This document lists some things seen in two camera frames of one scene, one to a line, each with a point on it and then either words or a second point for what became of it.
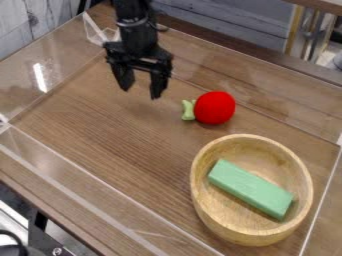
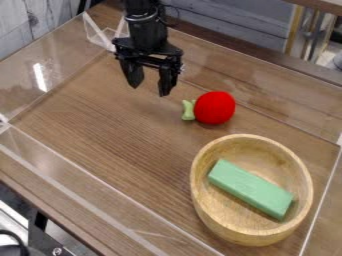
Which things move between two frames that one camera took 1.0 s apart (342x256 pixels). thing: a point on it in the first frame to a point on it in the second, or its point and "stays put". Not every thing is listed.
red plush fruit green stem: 213,108 stays put
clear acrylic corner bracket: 110,34 stays put
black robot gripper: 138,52 to 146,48
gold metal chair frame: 311,33 stays put
